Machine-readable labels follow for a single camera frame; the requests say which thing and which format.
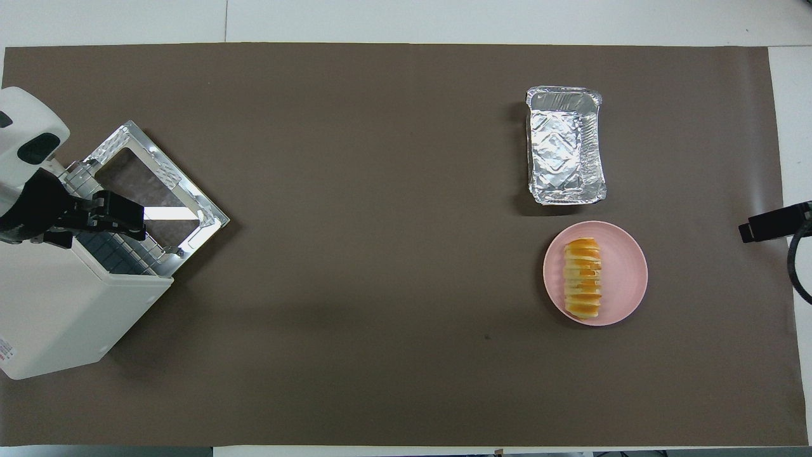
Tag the aluminium foil tray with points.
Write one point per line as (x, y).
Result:
(561, 149)

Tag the cream white toaster oven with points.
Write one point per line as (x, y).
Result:
(63, 317)

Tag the golden sliced bread loaf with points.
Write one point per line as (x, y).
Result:
(583, 279)

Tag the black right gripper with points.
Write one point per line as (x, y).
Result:
(771, 225)

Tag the pink round plate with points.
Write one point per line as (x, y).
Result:
(625, 273)

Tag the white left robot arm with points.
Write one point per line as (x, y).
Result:
(25, 114)

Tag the brown paper table mat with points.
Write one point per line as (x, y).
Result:
(406, 254)

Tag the glass oven door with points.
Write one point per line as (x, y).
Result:
(136, 181)

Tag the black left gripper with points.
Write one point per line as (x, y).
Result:
(111, 209)

